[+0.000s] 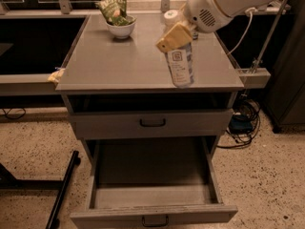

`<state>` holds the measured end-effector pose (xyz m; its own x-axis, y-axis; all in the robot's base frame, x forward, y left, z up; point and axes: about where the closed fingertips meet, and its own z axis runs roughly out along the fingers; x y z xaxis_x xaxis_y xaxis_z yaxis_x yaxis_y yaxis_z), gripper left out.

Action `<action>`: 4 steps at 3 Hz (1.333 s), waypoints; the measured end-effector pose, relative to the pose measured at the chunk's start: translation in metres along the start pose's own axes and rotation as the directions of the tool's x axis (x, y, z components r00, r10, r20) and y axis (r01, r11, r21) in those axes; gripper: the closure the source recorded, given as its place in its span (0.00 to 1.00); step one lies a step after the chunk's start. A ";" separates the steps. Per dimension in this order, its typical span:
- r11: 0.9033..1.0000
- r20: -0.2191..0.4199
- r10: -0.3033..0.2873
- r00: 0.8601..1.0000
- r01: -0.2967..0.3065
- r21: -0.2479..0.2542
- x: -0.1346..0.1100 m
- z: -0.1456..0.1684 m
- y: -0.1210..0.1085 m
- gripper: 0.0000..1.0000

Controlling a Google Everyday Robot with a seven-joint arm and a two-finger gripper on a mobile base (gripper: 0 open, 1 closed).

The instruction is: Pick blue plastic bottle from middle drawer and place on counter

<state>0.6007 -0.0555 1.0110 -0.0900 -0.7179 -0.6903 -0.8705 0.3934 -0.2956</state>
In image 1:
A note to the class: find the green snack bag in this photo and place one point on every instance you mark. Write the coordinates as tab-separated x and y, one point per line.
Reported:
115	12

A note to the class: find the grey metal rail beam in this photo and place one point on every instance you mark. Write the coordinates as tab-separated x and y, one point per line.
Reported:
26	84

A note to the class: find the black drawer handle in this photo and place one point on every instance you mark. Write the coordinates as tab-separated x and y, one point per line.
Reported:
152	123
155	221

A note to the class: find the black floor stand bar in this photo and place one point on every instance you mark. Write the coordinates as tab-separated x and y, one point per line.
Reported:
53	220

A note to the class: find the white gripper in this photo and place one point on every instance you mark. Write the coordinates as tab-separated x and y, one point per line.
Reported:
203	10

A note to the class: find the silver drink can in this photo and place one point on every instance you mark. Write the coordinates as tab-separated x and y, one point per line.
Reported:
195	35

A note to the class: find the closed grey top drawer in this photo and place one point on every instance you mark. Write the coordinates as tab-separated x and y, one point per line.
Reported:
122	125

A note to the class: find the white ceramic bowl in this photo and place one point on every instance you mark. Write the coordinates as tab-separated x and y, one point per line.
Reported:
124	31

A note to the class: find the black middle drawer handle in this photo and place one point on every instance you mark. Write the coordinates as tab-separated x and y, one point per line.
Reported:
155	221

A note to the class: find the open grey middle drawer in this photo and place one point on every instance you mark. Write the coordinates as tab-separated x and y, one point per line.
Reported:
132	178

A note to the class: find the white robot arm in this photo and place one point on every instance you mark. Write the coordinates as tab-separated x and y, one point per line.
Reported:
230	7

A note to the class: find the yellow tape scrap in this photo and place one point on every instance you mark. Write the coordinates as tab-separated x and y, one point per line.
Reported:
56	76

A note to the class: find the grey drawer cabinet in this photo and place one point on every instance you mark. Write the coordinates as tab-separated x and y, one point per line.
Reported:
108	75

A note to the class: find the black top drawer handle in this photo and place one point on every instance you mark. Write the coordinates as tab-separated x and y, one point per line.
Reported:
152	123

